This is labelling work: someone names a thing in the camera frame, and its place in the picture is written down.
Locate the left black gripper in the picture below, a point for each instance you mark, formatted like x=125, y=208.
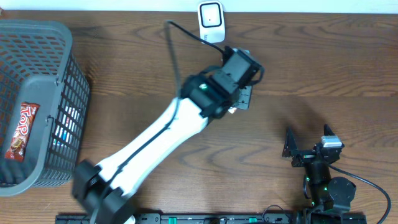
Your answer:
x=244, y=99

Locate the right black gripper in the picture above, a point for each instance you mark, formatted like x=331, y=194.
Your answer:
x=290, y=149

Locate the white blue medicine box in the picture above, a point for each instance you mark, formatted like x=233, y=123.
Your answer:
x=67, y=127

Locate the red Top chocolate bar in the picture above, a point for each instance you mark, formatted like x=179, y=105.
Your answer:
x=16, y=150

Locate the small orange box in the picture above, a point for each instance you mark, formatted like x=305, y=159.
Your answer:
x=232, y=110

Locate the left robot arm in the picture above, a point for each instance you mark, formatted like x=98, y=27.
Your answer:
x=105, y=189

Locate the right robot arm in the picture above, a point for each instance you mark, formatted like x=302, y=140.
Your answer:
x=331, y=196

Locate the white barcode scanner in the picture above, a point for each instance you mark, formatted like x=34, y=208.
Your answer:
x=211, y=21

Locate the grey plastic mesh basket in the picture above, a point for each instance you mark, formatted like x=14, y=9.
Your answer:
x=38, y=66

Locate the black mounting rail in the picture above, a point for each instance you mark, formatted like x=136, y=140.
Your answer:
x=156, y=218

